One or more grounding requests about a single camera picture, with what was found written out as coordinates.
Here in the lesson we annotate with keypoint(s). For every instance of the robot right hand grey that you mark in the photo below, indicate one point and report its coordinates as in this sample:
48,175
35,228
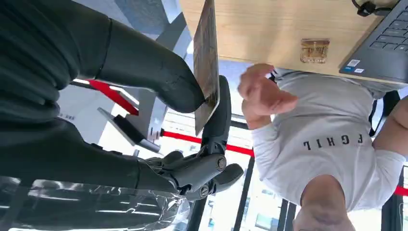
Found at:
143,63

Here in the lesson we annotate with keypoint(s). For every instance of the person's left hand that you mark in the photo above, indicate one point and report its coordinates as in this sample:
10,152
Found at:
261,95

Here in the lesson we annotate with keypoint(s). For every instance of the grey angular stand panel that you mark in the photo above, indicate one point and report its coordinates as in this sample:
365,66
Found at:
149,118

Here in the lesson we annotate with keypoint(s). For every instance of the red barrier belt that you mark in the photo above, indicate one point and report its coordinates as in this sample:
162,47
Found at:
191,140

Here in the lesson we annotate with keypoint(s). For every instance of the person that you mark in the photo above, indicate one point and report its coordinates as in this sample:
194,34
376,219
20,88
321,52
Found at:
318,159

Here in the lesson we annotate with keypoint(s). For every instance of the grey laptop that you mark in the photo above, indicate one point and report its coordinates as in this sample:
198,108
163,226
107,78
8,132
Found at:
382,54

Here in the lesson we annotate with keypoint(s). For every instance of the black chair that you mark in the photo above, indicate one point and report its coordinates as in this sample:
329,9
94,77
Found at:
390,105

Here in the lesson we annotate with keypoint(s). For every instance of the clear plastic film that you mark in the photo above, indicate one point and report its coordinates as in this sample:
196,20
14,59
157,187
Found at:
79,210

